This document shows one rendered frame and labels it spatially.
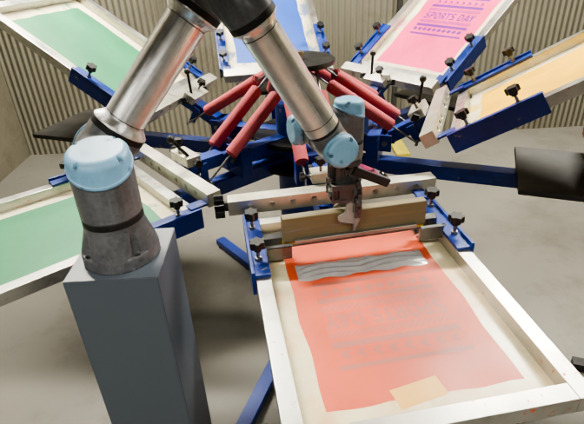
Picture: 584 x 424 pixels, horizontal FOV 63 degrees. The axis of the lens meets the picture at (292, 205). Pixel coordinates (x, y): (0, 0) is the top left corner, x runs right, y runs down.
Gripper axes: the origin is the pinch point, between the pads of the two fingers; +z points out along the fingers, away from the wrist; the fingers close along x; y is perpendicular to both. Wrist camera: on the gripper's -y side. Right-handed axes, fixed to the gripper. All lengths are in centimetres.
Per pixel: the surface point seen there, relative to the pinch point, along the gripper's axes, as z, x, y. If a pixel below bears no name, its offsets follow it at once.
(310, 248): 9.5, -3.7, 11.7
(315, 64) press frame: -27, -72, -5
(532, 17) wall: -1, -297, -249
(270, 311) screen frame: 6.2, 24.2, 26.9
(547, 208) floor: 104, -150, -188
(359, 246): 9.5, -1.8, -2.4
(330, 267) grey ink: 8.9, 6.9, 8.3
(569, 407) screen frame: 8, 60, -24
